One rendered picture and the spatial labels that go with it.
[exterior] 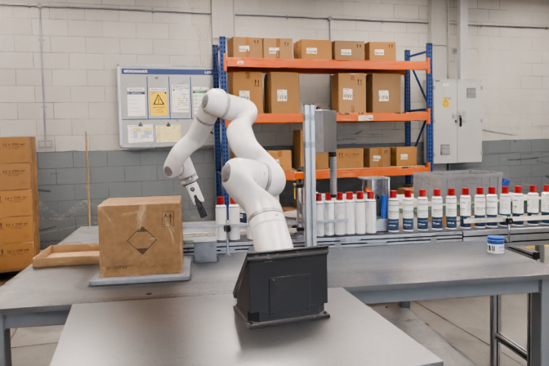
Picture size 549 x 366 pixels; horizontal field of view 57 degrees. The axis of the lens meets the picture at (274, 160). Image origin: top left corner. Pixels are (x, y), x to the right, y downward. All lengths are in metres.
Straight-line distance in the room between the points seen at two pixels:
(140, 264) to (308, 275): 0.75
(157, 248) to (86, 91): 4.87
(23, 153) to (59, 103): 1.56
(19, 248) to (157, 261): 3.51
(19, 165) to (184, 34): 2.73
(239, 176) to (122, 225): 0.54
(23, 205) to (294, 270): 4.12
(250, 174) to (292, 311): 0.47
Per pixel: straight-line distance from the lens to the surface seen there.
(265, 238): 1.58
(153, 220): 1.97
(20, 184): 5.33
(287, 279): 1.49
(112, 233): 2.00
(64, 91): 6.75
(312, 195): 2.26
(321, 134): 2.24
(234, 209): 2.36
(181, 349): 1.40
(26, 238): 5.40
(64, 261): 2.37
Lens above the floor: 1.37
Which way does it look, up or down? 3 degrees down
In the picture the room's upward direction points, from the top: 1 degrees counter-clockwise
